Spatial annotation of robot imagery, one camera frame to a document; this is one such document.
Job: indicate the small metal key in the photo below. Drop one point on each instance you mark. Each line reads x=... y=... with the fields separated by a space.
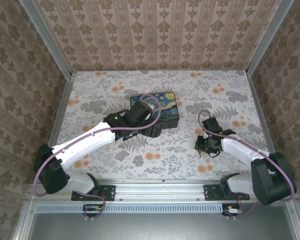
x=201 y=153

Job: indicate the black box with painted lid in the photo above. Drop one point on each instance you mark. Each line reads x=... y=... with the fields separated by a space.
x=168 y=110

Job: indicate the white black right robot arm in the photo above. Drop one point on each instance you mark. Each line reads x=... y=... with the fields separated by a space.
x=242 y=150

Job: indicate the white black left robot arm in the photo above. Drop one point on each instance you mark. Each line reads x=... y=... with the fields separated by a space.
x=85 y=143

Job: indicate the floral patterned table cover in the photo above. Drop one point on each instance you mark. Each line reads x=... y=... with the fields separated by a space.
x=165 y=155

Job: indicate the small circuit board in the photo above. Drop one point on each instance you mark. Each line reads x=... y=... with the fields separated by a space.
x=232 y=210
x=92 y=209

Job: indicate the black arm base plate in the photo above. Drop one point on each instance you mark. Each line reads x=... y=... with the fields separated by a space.
x=211 y=192
x=107 y=192

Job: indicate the aluminium table side rail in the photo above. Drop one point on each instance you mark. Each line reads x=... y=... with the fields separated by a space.
x=261 y=117
x=62 y=110

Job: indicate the aluminium mounting rail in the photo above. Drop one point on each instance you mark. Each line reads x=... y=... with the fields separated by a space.
x=160 y=191

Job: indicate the aluminium frame post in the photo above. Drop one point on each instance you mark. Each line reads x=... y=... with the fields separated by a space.
x=270 y=37
x=46 y=37

